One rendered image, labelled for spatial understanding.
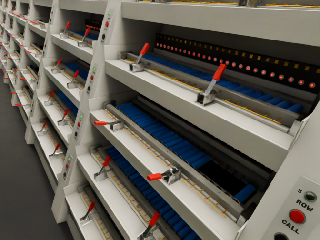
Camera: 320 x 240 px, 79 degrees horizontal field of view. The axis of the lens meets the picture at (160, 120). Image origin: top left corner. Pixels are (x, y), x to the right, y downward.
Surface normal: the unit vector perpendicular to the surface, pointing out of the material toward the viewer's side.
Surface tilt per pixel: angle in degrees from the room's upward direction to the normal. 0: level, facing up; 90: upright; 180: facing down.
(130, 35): 90
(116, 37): 90
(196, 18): 111
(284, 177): 90
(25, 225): 0
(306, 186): 90
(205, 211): 21
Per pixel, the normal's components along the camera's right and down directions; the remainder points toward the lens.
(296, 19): -0.77, 0.25
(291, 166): -0.69, -0.07
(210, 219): 0.08, -0.87
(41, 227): 0.35, -0.91
